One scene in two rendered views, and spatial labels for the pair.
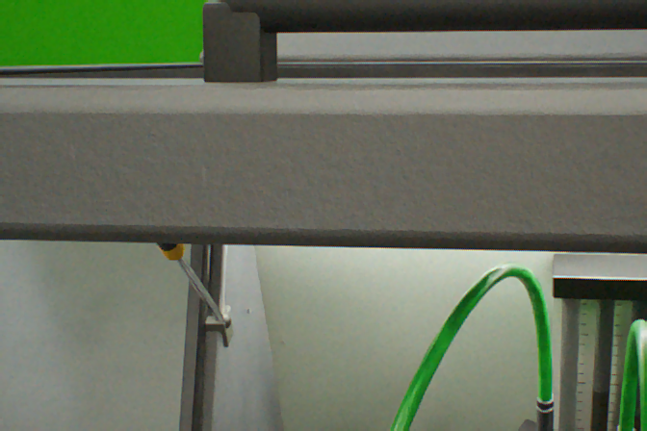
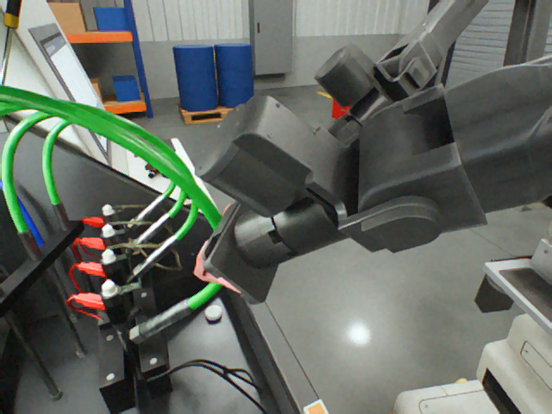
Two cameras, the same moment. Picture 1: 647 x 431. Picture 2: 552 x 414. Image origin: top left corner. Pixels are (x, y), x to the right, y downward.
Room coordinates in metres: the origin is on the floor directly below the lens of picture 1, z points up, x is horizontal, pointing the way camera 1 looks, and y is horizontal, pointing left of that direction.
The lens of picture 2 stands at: (0.73, 0.27, 1.48)
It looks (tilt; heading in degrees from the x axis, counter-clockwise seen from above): 30 degrees down; 233
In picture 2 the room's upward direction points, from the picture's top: straight up
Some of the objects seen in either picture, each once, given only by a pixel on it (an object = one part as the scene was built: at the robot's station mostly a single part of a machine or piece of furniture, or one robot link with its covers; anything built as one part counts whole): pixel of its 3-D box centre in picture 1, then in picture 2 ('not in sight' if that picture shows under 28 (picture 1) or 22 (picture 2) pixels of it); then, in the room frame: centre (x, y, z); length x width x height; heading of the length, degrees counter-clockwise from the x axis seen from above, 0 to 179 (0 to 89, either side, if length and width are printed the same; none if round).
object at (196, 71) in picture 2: not in sight; (216, 81); (-1.72, -4.60, 0.51); 1.20 x 0.85 x 1.02; 165
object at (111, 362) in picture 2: not in sight; (134, 325); (0.69, -0.28, 0.91); 0.34 x 0.10 x 0.15; 78
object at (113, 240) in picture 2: not in sight; (128, 273); (0.67, -0.32, 1.01); 0.05 x 0.03 x 0.21; 168
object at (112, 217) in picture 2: not in sight; (126, 251); (0.66, -0.40, 1.01); 0.05 x 0.03 x 0.21; 168
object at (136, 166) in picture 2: not in sight; (163, 176); (0.42, -0.82, 0.97); 0.70 x 0.22 x 0.03; 78
